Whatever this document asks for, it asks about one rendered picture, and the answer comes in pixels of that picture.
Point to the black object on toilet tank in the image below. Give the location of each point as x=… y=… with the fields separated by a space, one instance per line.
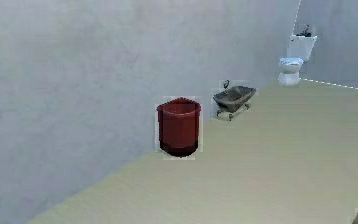
x=305 y=32

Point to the grey clawfoot bathtub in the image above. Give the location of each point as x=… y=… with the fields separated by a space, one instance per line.
x=233 y=97

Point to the red waste bin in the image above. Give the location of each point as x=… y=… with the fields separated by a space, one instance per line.
x=179 y=128

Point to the white toilet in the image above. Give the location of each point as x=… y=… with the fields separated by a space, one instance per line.
x=295 y=60

